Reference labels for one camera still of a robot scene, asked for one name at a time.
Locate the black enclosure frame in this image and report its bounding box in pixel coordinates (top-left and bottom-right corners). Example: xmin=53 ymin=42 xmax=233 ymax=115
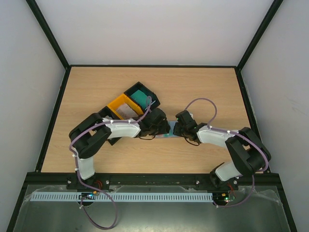
xmin=7 ymin=0 xmax=297 ymax=232

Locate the white pink card stack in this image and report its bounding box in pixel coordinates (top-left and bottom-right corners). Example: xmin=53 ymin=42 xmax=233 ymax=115
xmin=116 ymin=103 xmax=135 ymax=120

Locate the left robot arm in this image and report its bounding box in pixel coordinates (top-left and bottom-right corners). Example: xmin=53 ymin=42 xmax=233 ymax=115
xmin=69 ymin=108 xmax=170 ymax=180

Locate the grey slotted cable duct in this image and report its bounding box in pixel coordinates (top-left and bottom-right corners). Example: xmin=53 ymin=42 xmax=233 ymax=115
xmin=30 ymin=192 xmax=213 ymax=203

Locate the purple cable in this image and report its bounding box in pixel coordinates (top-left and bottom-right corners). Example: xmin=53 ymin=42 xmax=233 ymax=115
xmin=184 ymin=97 xmax=269 ymax=209
xmin=69 ymin=95 xmax=153 ymax=230

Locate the black bin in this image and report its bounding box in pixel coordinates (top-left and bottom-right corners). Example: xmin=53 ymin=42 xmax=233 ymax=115
xmin=98 ymin=106 xmax=123 ymax=146
xmin=124 ymin=82 xmax=160 ymax=112

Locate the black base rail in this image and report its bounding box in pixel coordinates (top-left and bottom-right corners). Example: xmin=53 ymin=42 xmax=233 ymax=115
xmin=24 ymin=171 xmax=281 ymax=190

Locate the yellow bin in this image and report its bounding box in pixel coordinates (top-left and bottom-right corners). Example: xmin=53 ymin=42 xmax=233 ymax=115
xmin=107 ymin=94 xmax=144 ymax=120

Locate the teal card stack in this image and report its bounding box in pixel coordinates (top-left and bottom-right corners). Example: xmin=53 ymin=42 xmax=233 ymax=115
xmin=130 ymin=90 xmax=152 ymax=110

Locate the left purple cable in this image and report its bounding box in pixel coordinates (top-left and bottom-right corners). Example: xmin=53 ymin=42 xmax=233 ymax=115
xmin=69 ymin=95 xmax=153 ymax=230

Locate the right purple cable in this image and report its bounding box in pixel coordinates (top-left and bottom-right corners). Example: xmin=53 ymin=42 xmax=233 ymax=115
xmin=184 ymin=97 xmax=269 ymax=209

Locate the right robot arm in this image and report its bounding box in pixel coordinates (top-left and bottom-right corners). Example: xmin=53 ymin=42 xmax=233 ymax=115
xmin=173 ymin=110 xmax=271 ymax=189

